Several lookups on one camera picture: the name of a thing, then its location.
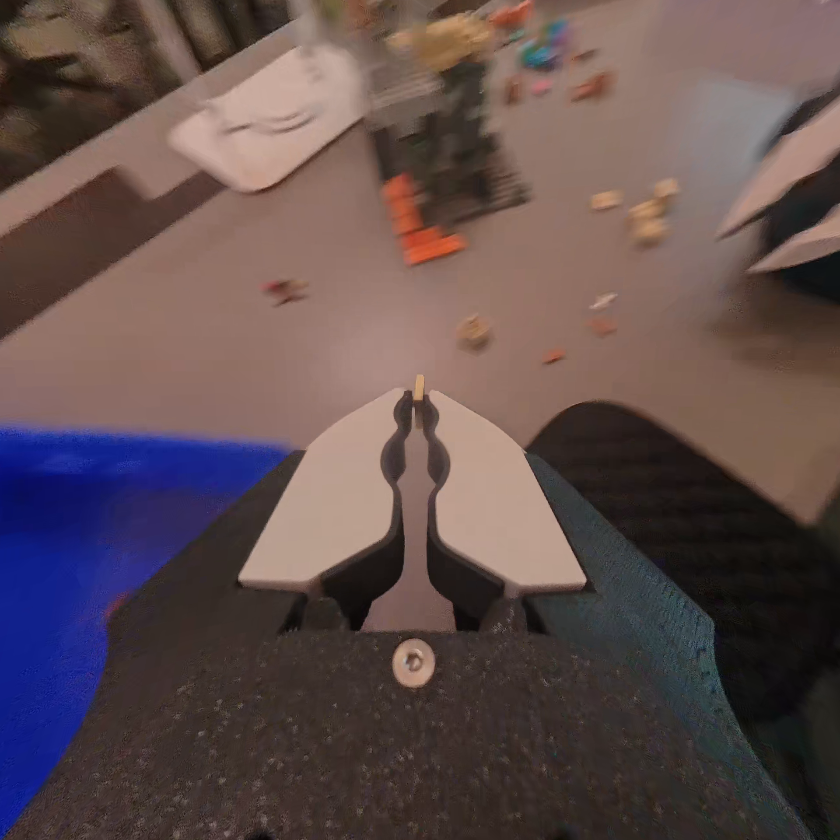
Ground grey desk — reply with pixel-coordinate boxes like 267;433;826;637
0;0;840;526

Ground orange toy brick plate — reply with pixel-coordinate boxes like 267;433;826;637
381;174;470;266

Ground toy brick tower model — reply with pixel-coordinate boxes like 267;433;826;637
364;0;532;224

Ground white stand base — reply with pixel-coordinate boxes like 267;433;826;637
167;46;365;194

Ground blue storage bin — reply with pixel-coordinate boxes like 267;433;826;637
0;425;296;815

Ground brown toy chest piece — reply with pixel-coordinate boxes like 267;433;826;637
570;72;616;103

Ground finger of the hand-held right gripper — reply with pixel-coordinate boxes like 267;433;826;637
748;206;840;275
715;98;840;242

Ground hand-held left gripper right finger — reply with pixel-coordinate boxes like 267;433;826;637
423;389;588;632

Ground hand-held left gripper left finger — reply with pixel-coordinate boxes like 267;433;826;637
238;387;416;632

